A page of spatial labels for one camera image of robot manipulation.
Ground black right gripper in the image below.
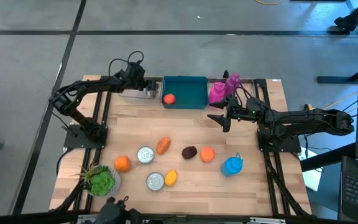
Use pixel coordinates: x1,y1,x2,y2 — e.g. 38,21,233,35
207,95,260,133

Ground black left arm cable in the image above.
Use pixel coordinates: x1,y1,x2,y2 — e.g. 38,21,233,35
108,50,145,78

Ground orange toy sweet potato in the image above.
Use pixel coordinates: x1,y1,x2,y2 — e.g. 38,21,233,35
155,136,172,156

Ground black desk leg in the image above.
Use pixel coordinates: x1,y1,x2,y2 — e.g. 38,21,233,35
317,58,358,84

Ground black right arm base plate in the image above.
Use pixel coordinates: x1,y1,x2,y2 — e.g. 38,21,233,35
257,128,301,154

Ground teal plastic bin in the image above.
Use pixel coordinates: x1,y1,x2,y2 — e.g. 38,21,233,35
161,75,209,110

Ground pink plastic bottle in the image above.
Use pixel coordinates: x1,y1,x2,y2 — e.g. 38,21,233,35
208,81,226,105

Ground yellow power cable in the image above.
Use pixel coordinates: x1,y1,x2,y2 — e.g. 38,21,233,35
304,91,358,113

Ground dark maroon toy fruit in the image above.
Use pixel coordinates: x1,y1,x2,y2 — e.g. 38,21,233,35
181,146,198,161

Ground potted green succulent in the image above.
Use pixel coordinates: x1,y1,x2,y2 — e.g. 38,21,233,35
73,164,122,198

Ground plain silver tin can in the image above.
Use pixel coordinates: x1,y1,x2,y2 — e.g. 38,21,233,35
136,146,155,165

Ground clear plastic container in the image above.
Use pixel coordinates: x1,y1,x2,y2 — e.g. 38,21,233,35
208,77,257,112
117,73,163,101

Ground blue label tin can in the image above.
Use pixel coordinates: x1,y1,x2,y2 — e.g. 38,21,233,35
145,171,165,192

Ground black aluminium table frame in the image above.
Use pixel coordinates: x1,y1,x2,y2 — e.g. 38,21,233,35
50,70,312,218

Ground round orange toy fruit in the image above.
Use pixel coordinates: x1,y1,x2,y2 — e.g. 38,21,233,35
114,156,132,172

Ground blue plastic bottle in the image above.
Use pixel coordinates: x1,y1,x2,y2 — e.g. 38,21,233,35
220,152,244,177

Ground red-orange toy fruit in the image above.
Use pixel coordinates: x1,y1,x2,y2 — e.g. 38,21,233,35
162,93,177,105

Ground yellow toy lemon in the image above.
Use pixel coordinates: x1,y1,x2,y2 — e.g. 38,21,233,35
164,169,178,187

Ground magenta plastic bottle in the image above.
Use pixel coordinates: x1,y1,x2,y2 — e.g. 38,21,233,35
224,73,241,97

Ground blocky orange toy fruit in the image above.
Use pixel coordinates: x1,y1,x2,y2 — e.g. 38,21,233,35
200,146,216,163

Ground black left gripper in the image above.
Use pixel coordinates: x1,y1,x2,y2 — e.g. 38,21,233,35
116,62,162,98

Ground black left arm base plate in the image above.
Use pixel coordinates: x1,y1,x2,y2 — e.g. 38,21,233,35
63,123,109,149

